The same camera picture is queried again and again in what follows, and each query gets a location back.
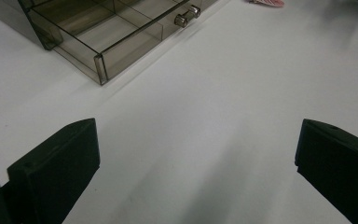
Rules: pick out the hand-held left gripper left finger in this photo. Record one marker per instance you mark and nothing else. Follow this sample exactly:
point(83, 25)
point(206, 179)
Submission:
point(52, 174)

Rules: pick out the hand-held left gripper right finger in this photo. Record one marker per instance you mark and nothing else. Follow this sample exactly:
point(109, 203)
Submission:
point(341, 168)

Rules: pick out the smoky transparent acrylic drawer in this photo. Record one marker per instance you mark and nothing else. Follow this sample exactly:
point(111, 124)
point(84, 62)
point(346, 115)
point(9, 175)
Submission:
point(112, 34)

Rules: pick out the smoky transparent drawer cabinet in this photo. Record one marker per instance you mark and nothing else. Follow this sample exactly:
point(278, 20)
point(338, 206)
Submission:
point(15, 21)

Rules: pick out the red and white packet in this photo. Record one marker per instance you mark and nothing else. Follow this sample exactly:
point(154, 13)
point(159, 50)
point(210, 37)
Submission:
point(267, 2)

